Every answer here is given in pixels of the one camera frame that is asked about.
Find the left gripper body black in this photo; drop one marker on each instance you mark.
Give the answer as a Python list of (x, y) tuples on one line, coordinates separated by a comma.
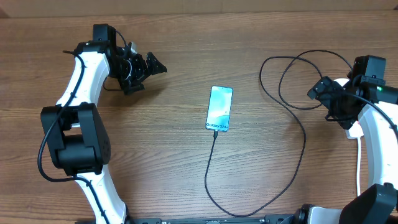
[(129, 70)]

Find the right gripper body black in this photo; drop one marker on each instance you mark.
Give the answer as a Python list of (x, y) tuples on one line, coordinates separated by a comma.
[(339, 111)]

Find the Galaxy S24 smartphone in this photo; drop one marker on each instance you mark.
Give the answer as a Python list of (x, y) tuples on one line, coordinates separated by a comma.
[(219, 108)]

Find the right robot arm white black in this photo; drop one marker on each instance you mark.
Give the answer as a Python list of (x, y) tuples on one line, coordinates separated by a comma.
[(364, 98)]

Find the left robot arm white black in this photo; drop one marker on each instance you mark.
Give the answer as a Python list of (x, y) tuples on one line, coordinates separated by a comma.
[(76, 146)]

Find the white power strip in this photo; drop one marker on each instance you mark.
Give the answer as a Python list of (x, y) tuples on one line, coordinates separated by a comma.
[(355, 131)]

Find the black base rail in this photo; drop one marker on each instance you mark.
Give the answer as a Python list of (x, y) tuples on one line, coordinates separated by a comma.
[(268, 219)]

